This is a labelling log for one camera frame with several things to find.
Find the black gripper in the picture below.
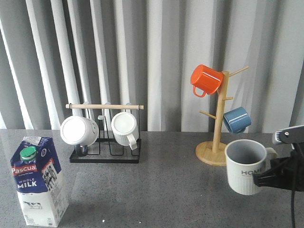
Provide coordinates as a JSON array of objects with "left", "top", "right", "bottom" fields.
[{"left": 253, "top": 125, "right": 304, "bottom": 191}]

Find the white HOME mug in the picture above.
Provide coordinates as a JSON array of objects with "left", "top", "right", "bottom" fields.
[{"left": 225, "top": 139, "right": 278, "bottom": 195}]

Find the blue white milk carton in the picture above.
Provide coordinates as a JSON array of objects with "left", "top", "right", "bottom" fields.
[{"left": 10, "top": 136, "right": 68, "bottom": 228}]

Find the dark glass cup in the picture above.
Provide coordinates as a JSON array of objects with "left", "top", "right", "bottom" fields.
[{"left": 74, "top": 144, "right": 88, "bottom": 157}]

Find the wooden mug tree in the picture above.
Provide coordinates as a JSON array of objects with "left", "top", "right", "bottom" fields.
[{"left": 195, "top": 66, "right": 249, "bottom": 166}]

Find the blue mug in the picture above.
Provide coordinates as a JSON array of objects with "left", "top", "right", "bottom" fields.
[{"left": 223, "top": 107, "right": 251, "bottom": 134}]

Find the orange mug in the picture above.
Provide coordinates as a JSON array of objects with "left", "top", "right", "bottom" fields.
[{"left": 190, "top": 65, "right": 224, "bottom": 97}]

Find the white ribbed mug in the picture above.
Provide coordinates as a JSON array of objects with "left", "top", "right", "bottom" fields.
[{"left": 111, "top": 112, "right": 139, "bottom": 151}]

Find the white smiley mug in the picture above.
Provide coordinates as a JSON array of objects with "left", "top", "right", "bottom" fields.
[{"left": 60, "top": 116, "right": 99, "bottom": 146}]

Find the grey curtain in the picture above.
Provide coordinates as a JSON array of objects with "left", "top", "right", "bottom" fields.
[{"left": 0, "top": 0, "right": 304, "bottom": 133}]

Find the black wire mug rack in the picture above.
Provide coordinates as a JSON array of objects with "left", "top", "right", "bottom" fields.
[{"left": 66, "top": 103, "right": 144, "bottom": 163}]

